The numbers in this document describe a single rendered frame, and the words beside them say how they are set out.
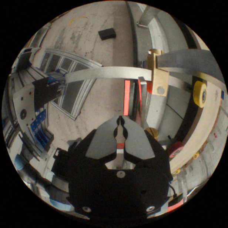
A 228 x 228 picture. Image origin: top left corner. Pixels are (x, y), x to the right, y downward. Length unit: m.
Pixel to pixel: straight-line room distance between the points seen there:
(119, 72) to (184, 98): 0.32
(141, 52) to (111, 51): 0.76
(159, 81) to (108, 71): 0.13
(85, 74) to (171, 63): 0.20
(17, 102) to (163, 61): 0.35
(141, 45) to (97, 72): 0.24
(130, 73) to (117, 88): 0.85
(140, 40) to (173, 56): 0.24
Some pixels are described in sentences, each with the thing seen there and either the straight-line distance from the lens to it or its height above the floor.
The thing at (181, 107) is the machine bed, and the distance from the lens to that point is 0.41.
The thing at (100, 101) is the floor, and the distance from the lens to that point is 1.11.
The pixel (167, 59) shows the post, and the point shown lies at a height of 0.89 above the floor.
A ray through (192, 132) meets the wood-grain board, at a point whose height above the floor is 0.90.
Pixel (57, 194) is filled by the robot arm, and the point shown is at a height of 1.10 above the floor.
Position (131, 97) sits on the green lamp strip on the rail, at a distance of 0.33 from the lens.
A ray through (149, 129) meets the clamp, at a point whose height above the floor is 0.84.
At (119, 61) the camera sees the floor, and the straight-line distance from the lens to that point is 1.03.
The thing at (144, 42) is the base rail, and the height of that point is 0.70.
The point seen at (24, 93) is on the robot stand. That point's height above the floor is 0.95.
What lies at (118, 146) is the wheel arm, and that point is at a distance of 0.28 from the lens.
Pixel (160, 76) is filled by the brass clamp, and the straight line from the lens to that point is 0.21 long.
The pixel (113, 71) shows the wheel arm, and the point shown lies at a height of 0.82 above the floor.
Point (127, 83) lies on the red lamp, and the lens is 0.32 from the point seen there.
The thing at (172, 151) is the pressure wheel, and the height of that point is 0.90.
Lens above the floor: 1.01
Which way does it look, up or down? 60 degrees down
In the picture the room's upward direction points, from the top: 175 degrees counter-clockwise
